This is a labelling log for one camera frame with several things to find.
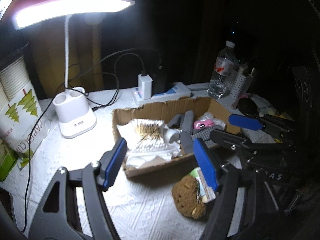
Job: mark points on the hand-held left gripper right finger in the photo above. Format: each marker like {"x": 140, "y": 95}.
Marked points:
{"x": 206, "y": 167}

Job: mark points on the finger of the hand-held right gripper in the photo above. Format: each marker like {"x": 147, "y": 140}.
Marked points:
{"x": 225, "y": 138}
{"x": 246, "y": 122}

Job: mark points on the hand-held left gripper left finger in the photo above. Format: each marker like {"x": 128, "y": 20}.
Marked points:
{"x": 117, "y": 160}

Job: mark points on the white cloth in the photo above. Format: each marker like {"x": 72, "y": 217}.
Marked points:
{"x": 135, "y": 158}

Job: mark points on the small green white packet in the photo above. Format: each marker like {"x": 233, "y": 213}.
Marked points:
{"x": 205, "y": 192}

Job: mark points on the grey dotted glove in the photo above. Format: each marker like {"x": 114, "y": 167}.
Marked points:
{"x": 188, "y": 120}
{"x": 200, "y": 136}

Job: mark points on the small pink case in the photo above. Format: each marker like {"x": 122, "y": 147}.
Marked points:
{"x": 203, "y": 124}

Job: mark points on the small clear plastic bag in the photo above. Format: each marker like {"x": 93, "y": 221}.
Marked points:
{"x": 208, "y": 116}

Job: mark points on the brown plush toy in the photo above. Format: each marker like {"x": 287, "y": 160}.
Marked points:
{"x": 187, "y": 200}

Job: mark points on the cotton swab bag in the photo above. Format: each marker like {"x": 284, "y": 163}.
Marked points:
{"x": 147, "y": 132}

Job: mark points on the cardboard box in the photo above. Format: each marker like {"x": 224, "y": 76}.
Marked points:
{"x": 155, "y": 110}

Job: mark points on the black round case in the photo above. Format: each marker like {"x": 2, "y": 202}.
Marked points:
{"x": 247, "y": 106}

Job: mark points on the white perforated container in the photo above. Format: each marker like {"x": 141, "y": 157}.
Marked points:
{"x": 237, "y": 83}

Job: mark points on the clear plastic water bottle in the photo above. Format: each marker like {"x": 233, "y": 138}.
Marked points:
{"x": 221, "y": 80}

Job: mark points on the white desk lamp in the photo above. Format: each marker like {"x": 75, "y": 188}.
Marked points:
{"x": 75, "y": 120}

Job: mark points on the white patterned tablecloth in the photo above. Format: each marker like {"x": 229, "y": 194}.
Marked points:
{"x": 150, "y": 217}

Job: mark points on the white power strip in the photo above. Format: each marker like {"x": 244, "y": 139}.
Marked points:
{"x": 175, "y": 91}

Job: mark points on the white charger plug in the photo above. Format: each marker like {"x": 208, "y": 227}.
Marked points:
{"x": 145, "y": 86}

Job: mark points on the yellow curtain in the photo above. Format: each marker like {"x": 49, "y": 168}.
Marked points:
{"x": 85, "y": 55}

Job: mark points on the green paper cup pack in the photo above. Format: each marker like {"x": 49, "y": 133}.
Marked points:
{"x": 5, "y": 166}

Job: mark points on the tree print paper cup pack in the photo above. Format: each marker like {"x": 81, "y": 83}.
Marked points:
{"x": 17, "y": 105}

